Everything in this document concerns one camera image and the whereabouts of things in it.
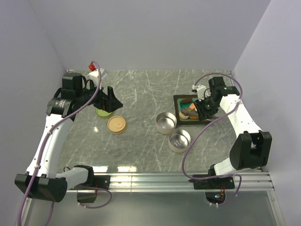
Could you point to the tan round lid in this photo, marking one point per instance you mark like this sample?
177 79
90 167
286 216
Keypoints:
116 124

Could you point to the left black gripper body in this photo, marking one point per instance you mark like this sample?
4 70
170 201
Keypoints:
84 95

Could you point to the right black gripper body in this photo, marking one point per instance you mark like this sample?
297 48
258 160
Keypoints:
206 107

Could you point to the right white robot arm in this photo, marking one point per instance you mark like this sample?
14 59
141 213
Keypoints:
252 146

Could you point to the beige round bun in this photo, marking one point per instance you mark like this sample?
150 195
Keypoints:
183 115

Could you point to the steel lunch tin front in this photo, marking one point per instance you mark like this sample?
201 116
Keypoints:
179 140

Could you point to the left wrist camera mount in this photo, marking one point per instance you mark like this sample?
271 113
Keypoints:
93 76

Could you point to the black teal square tray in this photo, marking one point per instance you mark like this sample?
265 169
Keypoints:
178 106

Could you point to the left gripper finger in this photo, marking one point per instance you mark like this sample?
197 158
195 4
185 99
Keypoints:
111 103
110 92

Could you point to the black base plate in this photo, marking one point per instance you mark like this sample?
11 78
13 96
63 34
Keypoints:
214 183
101 181

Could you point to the green round lid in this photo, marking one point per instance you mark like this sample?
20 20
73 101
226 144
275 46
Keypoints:
103 114

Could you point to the dark brown sausage piece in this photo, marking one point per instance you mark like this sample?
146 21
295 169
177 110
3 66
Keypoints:
186 100

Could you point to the orange salmon piece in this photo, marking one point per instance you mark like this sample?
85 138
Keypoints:
193 107

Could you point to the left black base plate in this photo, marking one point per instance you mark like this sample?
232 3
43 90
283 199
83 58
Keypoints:
101 181

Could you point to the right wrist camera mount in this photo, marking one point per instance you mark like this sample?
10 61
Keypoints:
200 91

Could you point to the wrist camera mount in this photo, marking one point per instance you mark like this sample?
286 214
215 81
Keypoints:
200 91
93 76

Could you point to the metal tongs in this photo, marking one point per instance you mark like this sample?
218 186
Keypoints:
189 112

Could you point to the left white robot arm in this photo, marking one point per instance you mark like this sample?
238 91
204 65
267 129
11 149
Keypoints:
41 179

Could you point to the steel lunch tin near tray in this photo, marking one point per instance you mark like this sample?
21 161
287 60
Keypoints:
166 122

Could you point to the brown fried cutlet piece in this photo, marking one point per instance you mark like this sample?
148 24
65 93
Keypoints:
193 117

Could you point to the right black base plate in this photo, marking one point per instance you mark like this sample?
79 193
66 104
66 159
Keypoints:
214 183

